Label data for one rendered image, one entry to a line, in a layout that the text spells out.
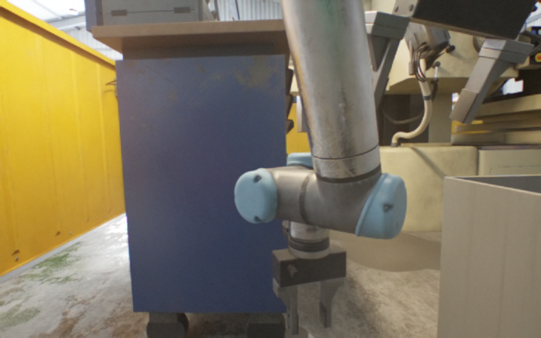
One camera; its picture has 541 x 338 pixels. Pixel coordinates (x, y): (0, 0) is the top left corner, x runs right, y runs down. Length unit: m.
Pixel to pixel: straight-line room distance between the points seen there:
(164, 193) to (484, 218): 0.76
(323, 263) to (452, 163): 1.85
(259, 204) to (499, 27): 0.34
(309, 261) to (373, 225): 0.22
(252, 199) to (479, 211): 0.50
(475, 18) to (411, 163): 1.80
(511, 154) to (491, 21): 2.19
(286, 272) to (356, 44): 0.37
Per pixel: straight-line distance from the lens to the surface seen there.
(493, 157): 2.46
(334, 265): 0.54
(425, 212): 2.24
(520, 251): 0.66
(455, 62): 2.28
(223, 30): 0.75
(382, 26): 0.34
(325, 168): 0.30
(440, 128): 2.96
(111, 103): 2.23
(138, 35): 0.81
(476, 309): 0.78
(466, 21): 0.38
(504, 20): 0.41
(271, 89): 0.76
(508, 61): 0.44
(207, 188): 0.78
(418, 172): 2.16
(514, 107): 2.77
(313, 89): 0.27
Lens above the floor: 0.65
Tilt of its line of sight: 5 degrees down
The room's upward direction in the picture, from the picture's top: 1 degrees counter-clockwise
